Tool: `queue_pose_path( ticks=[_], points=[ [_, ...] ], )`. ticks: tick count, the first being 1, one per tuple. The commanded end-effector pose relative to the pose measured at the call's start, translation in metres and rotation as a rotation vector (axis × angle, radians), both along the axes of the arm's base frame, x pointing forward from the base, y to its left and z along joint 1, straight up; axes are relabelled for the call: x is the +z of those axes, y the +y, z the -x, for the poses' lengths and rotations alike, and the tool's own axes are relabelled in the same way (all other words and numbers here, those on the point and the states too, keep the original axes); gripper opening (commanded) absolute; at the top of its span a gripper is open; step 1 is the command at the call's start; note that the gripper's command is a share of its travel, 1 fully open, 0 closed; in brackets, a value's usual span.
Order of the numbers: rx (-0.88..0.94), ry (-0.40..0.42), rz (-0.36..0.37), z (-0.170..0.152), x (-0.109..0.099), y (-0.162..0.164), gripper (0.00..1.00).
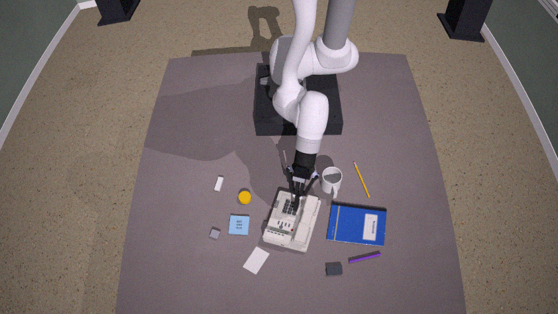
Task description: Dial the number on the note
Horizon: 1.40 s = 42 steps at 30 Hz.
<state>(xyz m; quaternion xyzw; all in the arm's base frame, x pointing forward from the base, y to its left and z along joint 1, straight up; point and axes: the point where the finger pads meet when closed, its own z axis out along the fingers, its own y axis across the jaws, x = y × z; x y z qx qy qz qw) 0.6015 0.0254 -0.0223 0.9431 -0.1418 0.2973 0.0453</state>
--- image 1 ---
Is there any light blue sticky note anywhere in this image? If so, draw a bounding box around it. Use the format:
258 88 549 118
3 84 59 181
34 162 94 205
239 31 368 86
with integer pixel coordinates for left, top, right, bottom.
229 215 250 235

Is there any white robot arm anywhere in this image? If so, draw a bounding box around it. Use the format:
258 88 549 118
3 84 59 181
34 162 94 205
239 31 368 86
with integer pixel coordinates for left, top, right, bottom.
260 0 359 154

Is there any yellow short cylinder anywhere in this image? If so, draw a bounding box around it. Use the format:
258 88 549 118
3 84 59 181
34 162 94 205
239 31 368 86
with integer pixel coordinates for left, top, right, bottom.
239 191 251 204

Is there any white mug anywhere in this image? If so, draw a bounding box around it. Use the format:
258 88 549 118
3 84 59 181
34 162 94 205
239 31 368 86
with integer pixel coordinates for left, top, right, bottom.
321 166 343 198

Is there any white telephone handset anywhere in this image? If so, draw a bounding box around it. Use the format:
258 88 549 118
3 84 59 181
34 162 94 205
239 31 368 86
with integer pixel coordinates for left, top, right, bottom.
294 195 318 245

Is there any white rectangular sheet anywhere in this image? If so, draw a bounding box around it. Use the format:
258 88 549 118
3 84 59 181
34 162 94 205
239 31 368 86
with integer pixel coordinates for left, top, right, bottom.
243 246 269 274

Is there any blue notebook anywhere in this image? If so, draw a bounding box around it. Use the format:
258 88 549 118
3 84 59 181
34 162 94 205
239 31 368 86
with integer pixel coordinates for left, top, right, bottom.
327 202 387 246

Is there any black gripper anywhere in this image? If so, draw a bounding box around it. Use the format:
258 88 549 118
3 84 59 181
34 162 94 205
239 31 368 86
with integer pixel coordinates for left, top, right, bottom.
286 150 319 211

